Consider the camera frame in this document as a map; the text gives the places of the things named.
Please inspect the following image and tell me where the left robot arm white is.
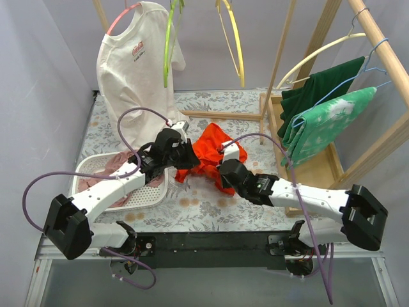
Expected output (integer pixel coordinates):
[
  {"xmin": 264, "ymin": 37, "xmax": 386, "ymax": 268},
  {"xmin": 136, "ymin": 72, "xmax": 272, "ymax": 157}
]
[{"xmin": 44, "ymin": 121, "xmax": 199, "ymax": 260}]

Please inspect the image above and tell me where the pink hanger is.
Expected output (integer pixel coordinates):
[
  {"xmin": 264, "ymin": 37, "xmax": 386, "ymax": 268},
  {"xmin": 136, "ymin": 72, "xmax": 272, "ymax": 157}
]
[{"xmin": 106, "ymin": 1, "xmax": 141, "ymax": 35}]

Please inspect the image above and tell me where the white Coca-Cola t shirt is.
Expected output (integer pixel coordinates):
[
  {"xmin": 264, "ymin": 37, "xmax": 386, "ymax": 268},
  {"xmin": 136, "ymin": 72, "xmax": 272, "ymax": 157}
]
[{"xmin": 96, "ymin": 1, "xmax": 189, "ymax": 148}]

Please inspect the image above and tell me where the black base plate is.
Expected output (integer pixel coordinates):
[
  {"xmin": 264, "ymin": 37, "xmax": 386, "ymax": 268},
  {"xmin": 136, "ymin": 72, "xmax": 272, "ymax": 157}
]
[{"xmin": 98, "ymin": 230, "xmax": 320, "ymax": 272}]

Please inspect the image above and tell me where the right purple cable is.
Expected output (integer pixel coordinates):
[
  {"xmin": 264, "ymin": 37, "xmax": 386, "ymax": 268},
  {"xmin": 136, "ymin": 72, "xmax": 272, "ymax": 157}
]
[{"xmin": 220, "ymin": 133, "xmax": 335, "ymax": 305}]

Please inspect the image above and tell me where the orange t shirt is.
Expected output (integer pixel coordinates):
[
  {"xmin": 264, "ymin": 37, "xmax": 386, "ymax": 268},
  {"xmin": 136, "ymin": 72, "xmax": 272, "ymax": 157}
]
[{"xmin": 175, "ymin": 123, "xmax": 235, "ymax": 196}]

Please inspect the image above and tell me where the yellow hanger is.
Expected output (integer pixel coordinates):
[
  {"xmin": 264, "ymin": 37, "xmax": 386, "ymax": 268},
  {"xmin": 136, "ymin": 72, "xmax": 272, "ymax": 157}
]
[{"xmin": 215, "ymin": 0, "xmax": 245, "ymax": 88}]

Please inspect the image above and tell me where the dark green garment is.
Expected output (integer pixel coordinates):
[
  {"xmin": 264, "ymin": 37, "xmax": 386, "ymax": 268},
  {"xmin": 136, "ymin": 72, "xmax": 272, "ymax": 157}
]
[{"xmin": 277, "ymin": 56, "xmax": 365, "ymax": 138}]

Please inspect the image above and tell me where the light green tie-dye garment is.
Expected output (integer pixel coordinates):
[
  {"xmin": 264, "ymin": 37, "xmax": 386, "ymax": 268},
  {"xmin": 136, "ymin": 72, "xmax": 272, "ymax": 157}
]
[{"xmin": 282, "ymin": 87, "xmax": 377, "ymax": 167}]

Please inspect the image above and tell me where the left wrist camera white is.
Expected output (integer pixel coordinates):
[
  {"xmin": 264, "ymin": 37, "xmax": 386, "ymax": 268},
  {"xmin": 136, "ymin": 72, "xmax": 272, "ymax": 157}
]
[{"xmin": 169, "ymin": 120, "xmax": 189, "ymax": 134}]

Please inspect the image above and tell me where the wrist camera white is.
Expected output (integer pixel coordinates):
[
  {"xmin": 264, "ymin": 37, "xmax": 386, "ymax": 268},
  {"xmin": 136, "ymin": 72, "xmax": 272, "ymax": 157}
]
[
  {"xmin": 220, "ymin": 141, "xmax": 240, "ymax": 162},
  {"xmin": 169, "ymin": 120, "xmax": 189, "ymax": 134}
]

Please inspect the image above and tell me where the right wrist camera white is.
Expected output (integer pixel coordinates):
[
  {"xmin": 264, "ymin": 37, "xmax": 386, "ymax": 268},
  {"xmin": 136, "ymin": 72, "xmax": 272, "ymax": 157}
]
[{"xmin": 220, "ymin": 141, "xmax": 240, "ymax": 162}]

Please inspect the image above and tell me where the floral table cloth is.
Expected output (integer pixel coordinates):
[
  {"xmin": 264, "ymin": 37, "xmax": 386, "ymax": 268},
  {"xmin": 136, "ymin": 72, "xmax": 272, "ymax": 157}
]
[{"xmin": 60, "ymin": 89, "xmax": 339, "ymax": 233}]

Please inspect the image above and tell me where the pink garment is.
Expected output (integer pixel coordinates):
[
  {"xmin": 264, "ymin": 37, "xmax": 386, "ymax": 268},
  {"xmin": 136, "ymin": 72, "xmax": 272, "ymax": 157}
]
[{"xmin": 72, "ymin": 151, "xmax": 169, "ymax": 212}]

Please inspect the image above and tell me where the wooden clothes rack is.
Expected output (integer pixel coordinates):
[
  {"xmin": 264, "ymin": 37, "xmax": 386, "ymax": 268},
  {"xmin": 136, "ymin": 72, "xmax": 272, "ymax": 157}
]
[{"xmin": 92, "ymin": 0, "xmax": 409, "ymax": 218}]

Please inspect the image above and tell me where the green hanger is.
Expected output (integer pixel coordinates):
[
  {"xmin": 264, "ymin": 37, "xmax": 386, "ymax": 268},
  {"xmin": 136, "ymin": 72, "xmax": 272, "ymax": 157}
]
[{"xmin": 163, "ymin": 0, "xmax": 185, "ymax": 88}]

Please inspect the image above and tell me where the cream hanger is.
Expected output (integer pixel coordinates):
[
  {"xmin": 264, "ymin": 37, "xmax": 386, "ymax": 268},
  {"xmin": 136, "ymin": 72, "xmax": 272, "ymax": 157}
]
[{"xmin": 275, "ymin": 16, "xmax": 367, "ymax": 90}]

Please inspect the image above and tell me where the white laundry basket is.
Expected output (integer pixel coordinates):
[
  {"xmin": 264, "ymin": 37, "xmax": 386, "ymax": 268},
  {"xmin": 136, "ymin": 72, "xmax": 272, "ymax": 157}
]
[{"xmin": 75, "ymin": 152, "xmax": 169, "ymax": 212}]

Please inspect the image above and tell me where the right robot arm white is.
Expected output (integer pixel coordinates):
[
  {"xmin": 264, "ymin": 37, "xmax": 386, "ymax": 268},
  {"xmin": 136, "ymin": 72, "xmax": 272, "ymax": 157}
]
[{"xmin": 219, "ymin": 159, "xmax": 388, "ymax": 255}]

